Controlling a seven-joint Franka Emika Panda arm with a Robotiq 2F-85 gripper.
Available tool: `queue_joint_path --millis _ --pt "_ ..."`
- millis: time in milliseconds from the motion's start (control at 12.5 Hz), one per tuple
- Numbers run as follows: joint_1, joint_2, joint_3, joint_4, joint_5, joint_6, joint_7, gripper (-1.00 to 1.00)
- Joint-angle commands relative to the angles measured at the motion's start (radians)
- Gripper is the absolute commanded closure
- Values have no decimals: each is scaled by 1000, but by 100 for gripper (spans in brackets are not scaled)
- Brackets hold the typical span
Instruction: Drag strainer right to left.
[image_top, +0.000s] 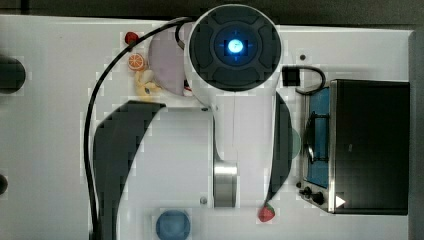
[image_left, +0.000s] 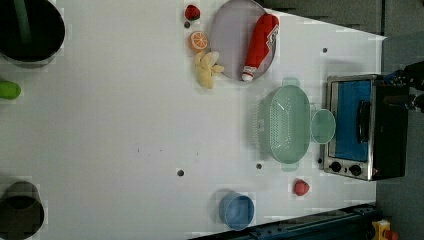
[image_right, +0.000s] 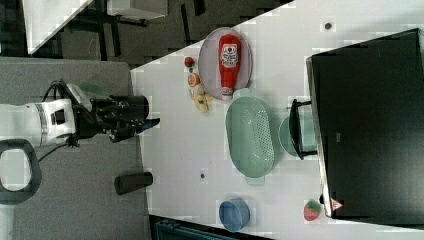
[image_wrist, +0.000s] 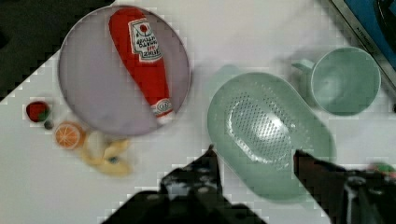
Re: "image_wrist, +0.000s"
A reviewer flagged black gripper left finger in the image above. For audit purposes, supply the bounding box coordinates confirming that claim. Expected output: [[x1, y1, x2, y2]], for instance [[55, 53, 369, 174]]
[[159, 145, 224, 203]]

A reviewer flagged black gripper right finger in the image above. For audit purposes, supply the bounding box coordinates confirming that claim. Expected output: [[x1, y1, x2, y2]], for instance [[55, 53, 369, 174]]
[[293, 149, 396, 224]]

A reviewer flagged green plastic strainer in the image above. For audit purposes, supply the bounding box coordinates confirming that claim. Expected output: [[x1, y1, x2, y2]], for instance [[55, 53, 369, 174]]
[[205, 65, 335, 202]]

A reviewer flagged toy peeled banana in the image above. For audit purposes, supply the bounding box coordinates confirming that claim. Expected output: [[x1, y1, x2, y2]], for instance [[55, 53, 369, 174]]
[[80, 132, 132, 176]]

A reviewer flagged green mug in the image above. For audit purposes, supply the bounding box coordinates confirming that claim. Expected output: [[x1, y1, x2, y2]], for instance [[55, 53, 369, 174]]
[[292, 47, 381, 116]]

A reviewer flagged toy orange slice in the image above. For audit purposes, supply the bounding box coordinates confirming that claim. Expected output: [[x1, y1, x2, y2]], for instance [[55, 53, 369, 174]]
[[54, 121, 85, 150]]

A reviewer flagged grey round plate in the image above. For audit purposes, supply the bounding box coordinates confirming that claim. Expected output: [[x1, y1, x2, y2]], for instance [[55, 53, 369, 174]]
[[58, 6, 191, 136]]

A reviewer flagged small red toy strawberry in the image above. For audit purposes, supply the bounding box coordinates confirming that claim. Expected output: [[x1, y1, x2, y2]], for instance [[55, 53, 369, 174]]
[[25, 101, 50, 122]]

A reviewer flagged red plush ketchup bottle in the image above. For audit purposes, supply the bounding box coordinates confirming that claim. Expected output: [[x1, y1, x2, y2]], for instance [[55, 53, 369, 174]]
[[108, 7, 175, 125]]

